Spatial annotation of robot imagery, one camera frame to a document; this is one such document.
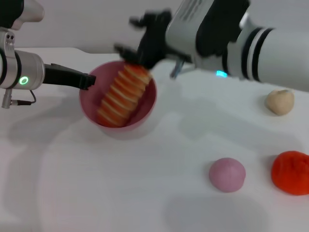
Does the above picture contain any orange red bun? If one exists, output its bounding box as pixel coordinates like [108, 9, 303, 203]
[270, 150, 309, 196]

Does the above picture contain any pink round bun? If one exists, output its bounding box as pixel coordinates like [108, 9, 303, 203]
[209, 157, 246, 193]

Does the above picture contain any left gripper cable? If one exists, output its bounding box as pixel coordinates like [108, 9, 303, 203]
[1, 88, 37, 109]

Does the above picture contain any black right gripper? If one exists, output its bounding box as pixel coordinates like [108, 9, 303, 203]
[113, 9, 175, 70]

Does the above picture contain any beige bun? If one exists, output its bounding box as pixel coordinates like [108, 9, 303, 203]
[265, 89, 295, 116]

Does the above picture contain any orange striped bread loaf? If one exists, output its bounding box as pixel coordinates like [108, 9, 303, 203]
[96, 63, 153, 128]

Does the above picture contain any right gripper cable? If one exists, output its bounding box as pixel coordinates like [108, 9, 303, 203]
[170, 59, 193, 78]

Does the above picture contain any right wrist camera housing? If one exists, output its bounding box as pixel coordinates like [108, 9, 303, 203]
[165, 0, 251, 71]

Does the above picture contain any pink plastic bowl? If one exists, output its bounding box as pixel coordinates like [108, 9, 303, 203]
[79, 60, 158, 141]

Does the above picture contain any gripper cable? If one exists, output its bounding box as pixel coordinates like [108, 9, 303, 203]
[170, 59, 193, 78]
[1, 88, 37, 109]

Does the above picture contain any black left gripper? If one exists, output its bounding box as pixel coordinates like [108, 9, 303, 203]
[42, 63, 97, 91]

